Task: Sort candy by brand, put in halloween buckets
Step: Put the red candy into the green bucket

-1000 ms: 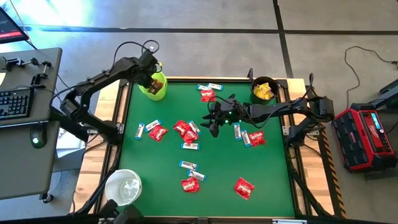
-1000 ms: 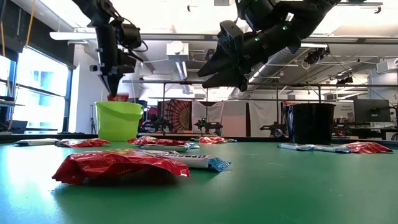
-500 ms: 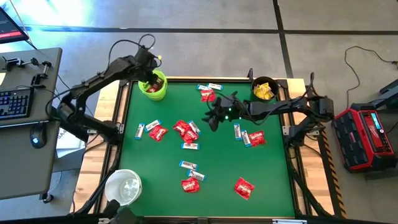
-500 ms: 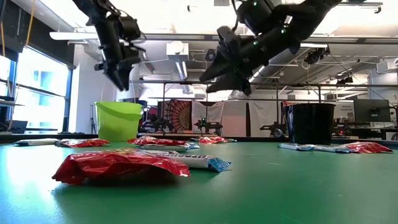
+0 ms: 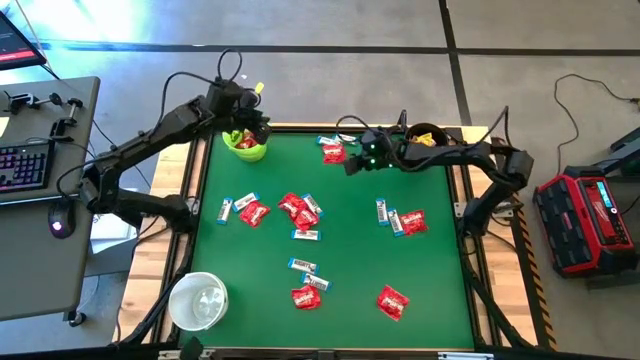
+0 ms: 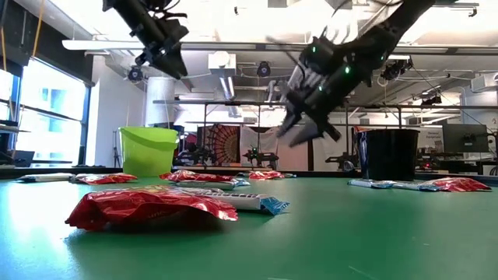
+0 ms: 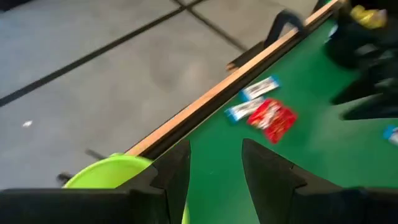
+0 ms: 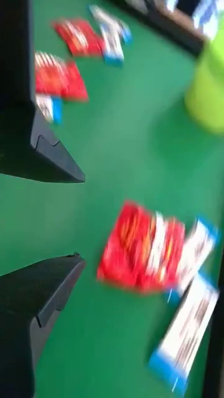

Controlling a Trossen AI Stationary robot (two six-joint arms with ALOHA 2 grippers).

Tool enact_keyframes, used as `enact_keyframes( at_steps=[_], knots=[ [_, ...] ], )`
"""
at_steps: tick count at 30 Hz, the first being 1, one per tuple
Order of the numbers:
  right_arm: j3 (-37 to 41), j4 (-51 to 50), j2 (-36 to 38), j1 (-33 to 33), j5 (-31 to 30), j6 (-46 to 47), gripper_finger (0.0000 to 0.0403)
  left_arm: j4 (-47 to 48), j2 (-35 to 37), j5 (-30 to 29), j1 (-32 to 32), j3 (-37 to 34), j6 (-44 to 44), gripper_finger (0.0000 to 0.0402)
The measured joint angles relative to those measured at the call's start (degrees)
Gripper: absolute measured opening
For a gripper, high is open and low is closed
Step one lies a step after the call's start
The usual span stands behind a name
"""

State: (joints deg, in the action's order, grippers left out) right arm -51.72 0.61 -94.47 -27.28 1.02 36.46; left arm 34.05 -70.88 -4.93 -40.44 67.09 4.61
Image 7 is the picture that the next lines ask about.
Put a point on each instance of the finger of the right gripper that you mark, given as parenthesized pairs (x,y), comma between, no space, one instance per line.
(379,109)
(376,88)

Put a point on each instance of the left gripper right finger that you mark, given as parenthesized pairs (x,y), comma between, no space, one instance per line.
(267,180)

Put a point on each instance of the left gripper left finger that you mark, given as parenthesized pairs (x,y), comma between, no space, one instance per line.
(174,177)

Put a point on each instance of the red Skittles candy pack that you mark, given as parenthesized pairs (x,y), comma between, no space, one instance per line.
(273,121)

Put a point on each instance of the white blue Hershey's bar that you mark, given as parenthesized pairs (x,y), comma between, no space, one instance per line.
(244,109)
(392,135)
(259,88)

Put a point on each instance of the black plastic bucket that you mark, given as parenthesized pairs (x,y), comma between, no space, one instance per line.
(342,46)

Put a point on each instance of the lime green plastic bucket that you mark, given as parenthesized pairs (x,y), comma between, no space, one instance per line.
(109,172)

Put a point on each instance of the small black clamp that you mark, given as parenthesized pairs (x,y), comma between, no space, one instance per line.
(276,23)

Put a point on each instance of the white paper scrap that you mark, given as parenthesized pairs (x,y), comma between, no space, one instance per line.
(27,124)

